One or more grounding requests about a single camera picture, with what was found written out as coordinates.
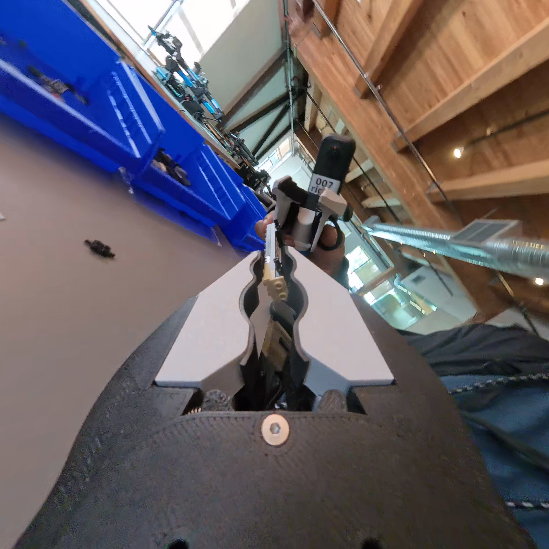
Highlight metal conduit pipe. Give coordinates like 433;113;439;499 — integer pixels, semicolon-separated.
310;0;456;215

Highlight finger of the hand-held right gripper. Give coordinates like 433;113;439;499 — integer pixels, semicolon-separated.
310;190;349;253
271;175;303;241

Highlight small black connector brick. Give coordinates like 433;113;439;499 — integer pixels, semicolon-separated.
84;239;116;259

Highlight person's blue jeans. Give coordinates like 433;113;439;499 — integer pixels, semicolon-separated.
442;372;549;549

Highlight black robot equipment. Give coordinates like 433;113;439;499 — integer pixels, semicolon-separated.
147;25;275;202

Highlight dark brick parts pile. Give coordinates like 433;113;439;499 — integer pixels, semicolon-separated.
26;62;88;106
152;149;192;188

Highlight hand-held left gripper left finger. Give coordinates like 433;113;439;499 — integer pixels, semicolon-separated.
154;251;264;397

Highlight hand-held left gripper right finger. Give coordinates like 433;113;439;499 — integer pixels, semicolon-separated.
283;246;395;397

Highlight silver metal pole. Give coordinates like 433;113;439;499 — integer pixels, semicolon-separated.
362;222;549;280

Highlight person's right hand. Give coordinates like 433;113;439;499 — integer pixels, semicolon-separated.
255;212;349;277

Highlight blue plastic bin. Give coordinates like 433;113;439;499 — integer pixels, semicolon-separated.
214;184;269;254
124;64;248;229
0;0;166;173

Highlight brick beam with black pins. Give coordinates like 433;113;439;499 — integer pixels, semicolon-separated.
262;221;301;374

